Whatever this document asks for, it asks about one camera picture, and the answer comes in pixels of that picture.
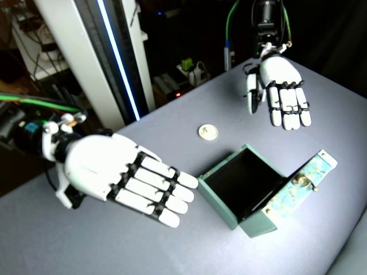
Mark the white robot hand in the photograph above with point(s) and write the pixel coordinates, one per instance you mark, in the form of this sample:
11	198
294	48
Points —
91	163
278	71

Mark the teal wooden box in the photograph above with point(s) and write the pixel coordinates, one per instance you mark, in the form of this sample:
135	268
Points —
218	200

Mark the white power strip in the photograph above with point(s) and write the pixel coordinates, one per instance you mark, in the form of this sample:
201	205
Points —
198	76

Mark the grey table cloth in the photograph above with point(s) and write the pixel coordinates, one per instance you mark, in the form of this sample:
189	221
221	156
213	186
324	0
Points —
114	243

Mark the green plug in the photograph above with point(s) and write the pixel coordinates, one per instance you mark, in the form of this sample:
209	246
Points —
187	63

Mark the white round plastic cap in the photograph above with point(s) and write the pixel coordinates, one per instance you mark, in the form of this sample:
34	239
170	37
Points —
207	133

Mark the white column with blue light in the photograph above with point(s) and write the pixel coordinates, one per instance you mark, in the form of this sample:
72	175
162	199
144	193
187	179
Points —
80	57

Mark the background equipment rack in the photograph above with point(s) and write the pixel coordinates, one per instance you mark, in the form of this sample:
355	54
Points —
46	43

